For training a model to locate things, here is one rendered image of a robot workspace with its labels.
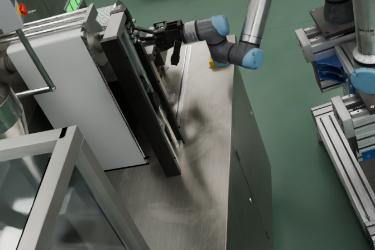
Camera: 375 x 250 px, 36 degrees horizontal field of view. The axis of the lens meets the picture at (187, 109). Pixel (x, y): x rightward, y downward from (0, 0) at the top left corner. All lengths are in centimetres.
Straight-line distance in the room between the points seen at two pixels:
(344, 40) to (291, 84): 107
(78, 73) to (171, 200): 48
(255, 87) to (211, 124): 159
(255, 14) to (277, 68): 167
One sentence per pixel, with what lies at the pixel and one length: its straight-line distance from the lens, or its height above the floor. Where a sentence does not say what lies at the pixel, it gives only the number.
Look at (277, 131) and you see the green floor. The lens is 322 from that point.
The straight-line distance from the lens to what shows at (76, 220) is 100.
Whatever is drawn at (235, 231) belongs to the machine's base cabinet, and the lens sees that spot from 189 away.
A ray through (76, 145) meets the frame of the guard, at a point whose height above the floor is 158.
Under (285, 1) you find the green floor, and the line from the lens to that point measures 429.
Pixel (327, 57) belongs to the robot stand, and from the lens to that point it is 250.
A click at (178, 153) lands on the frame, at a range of 190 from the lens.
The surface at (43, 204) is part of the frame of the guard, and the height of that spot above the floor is 160.
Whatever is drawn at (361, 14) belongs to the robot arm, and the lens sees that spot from 173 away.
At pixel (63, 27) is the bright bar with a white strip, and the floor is 145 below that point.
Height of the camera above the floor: 217
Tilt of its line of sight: 37 degrees down
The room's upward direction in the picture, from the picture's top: 23 degrees counter-clockwise
